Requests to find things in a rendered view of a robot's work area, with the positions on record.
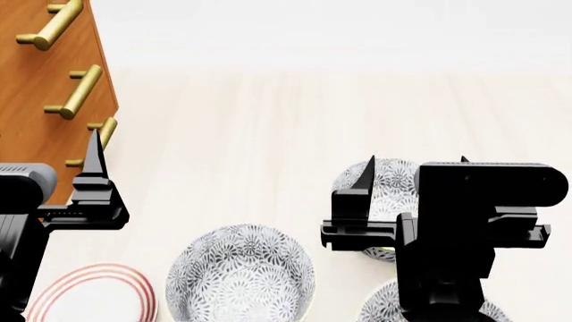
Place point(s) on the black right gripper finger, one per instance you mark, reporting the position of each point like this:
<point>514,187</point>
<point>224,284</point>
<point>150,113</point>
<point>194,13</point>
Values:
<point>355,204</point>
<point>514,214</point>

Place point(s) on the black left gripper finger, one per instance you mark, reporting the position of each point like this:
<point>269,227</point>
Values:
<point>95,188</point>

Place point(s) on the white plate with red rings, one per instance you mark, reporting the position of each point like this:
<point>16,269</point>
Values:
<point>89,298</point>

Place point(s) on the wooden drawer cabinet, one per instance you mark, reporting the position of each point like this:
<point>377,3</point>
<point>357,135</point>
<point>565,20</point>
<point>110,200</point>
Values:
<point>31,100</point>

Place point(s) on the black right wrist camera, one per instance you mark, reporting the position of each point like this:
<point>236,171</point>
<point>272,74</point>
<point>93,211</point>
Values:
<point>491,182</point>

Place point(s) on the grey and black left wrist camera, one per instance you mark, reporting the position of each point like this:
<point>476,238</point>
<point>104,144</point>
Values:
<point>27,182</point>

